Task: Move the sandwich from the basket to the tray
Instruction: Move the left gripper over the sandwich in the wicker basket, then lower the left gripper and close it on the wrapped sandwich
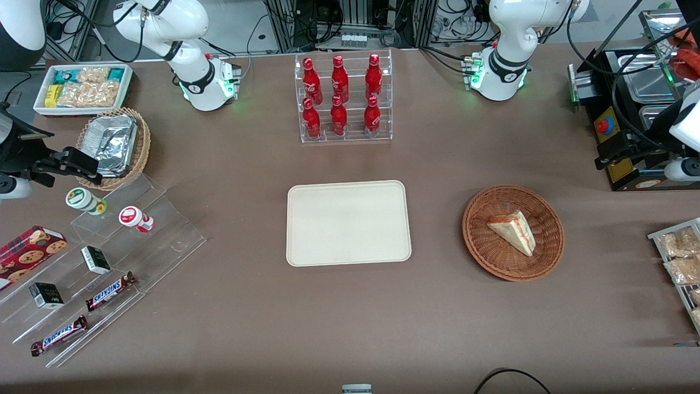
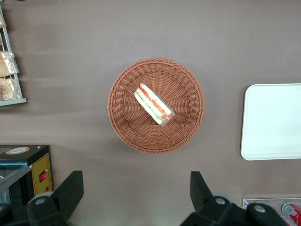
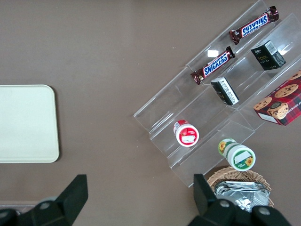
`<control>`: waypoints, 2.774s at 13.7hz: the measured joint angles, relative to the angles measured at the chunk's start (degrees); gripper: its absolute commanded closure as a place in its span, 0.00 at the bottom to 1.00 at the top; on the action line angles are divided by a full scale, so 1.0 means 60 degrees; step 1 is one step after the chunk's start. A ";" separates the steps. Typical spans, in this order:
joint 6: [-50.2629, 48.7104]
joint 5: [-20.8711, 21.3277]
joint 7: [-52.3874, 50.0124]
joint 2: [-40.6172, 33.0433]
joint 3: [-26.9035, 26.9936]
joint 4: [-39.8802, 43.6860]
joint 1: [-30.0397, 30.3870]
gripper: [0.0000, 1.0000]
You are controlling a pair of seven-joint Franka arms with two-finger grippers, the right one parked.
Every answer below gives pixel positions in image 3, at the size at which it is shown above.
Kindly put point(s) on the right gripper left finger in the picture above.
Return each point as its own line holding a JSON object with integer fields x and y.
{"x": 68, "y": 202}

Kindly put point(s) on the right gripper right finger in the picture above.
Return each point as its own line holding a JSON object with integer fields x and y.
{"x": 207, "y": 207}

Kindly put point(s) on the aluminium foil tray stack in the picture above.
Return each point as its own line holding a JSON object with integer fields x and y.
{"x": 244, "y": 195}

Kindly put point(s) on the light tan wicker basket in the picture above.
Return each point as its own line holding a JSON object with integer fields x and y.
{"x": 235, "y": 175}

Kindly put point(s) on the cream rectangular serving tray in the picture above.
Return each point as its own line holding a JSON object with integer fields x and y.
{"x": 26, "y": 122}

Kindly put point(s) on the green and white lidded cup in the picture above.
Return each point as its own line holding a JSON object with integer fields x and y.
{"x": 240, "y": 156}

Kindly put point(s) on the red and white lidded cup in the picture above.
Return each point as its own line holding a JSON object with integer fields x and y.
{"x": 188, "y": 135}

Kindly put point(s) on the clear acrylic stepped display stand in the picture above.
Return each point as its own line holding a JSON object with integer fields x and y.
{"x": 169, "y": 103}

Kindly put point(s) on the small black carton box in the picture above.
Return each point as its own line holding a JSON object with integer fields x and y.
{"x": 224, "y": 91}
{"x": 266, "y": 56}

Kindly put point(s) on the red tartan cookie box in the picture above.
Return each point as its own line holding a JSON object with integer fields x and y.
{"x": 282, "y": 101}

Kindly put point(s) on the brown Snickers chocolate bar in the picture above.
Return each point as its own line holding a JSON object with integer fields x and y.
{"x": 255, "y": 24}
{"x": 215, "y": 66}

